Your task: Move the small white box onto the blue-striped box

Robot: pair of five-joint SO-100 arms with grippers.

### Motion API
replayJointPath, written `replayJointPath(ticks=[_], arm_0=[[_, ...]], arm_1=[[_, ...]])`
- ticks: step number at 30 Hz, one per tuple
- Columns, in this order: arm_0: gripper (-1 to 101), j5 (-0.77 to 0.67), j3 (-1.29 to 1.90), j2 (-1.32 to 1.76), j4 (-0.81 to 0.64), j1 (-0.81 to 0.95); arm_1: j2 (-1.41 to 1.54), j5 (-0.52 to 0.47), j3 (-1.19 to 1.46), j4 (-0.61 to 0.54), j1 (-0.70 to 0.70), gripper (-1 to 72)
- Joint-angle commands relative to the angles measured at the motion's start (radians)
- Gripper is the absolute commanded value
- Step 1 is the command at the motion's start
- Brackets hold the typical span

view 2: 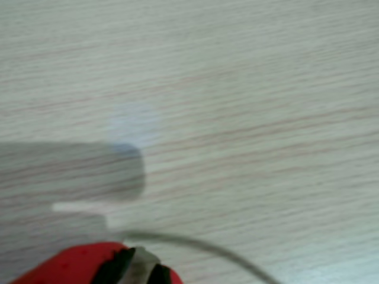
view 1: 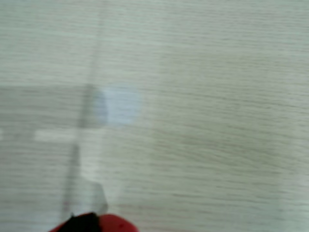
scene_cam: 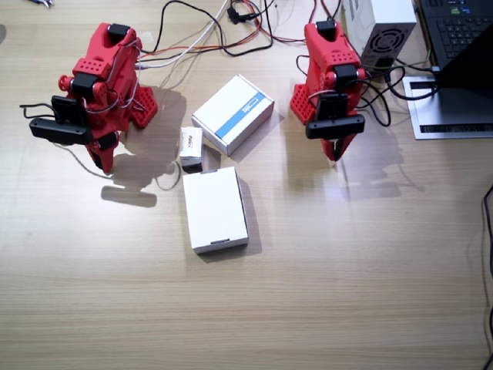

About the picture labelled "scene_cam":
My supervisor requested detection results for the black cable connector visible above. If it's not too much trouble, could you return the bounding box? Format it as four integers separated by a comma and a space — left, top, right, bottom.
226, 6, 260, 25

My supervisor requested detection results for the thin red wire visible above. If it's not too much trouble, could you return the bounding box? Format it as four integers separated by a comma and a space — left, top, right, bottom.
252, 0, 309, 44

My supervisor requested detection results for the black webcam on gripper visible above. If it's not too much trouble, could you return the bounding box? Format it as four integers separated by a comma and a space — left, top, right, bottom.
29, 95, 93, 146
305, 92, 366, 140

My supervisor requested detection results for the orange-red cable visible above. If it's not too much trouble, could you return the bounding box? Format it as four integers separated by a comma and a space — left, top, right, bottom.
138, 22, 270, 62

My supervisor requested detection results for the white cable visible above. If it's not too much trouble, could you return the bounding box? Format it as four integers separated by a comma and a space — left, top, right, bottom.
136, 0, 230, 70

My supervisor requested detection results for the thick black looping cable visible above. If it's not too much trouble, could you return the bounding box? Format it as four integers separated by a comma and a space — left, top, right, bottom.
152, 0, 275, 58

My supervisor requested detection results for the black webcam cable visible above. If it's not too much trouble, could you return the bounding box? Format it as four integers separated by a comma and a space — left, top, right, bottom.
295, 55, 392, 127

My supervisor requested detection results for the plain white flat box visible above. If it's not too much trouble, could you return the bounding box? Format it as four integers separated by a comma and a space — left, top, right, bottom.
182, 166, 250, 255

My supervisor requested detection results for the white box with blue stripe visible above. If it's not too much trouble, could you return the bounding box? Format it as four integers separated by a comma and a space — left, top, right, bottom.
191, 74, 275, 157

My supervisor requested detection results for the white power supply unit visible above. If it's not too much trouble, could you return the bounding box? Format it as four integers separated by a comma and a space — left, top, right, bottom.
341, 0, 418, 72

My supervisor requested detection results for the black power cable with plug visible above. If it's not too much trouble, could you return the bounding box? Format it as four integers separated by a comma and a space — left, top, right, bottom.
379, 57, 441, 102

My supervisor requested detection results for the black hanging cable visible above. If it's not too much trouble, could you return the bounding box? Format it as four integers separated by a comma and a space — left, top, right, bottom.
481, 183, 493, 370

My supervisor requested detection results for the small white box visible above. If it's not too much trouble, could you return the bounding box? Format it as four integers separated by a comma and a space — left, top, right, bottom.
179, 126, 204, 173

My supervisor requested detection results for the thin webcam cable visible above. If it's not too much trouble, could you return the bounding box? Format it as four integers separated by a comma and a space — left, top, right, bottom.
19, 103, 182, 192

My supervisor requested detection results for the green cable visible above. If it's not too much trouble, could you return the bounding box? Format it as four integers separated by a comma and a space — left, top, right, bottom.
361, 49, 431, 72

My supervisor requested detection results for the black laptop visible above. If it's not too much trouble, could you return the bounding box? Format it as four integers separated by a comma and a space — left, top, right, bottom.
418, 0, 493, 70

